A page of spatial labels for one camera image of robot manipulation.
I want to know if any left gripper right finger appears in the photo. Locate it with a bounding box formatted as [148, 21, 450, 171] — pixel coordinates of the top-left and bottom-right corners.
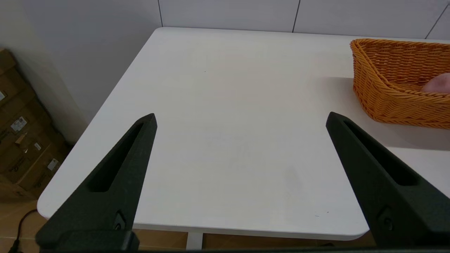
[326, 111, 450, 247]

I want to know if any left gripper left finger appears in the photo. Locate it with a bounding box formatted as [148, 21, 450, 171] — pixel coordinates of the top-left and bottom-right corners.
[35, 113, 158, 251]

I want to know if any orange woven wicker basket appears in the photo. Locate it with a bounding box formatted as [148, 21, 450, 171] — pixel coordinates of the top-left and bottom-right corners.
[349, 38, 450, 130]

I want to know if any pink toy peach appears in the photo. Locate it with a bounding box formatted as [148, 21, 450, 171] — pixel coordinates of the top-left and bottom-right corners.
[420, 72, 450, 94]

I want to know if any brown cardboard box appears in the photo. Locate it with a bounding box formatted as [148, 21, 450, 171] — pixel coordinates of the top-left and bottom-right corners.
[0, 67, 38, 117]
[0, 175, 40, 202]
[0, 47, 19, 76]
[0, 98, 71, 187]

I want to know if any white table leg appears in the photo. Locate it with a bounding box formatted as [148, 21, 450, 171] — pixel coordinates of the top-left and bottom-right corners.
[185, 232, 205, 251]

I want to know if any black floor cable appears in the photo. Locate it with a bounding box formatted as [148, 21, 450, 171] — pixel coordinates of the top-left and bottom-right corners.
[8, 209, 38, 253]

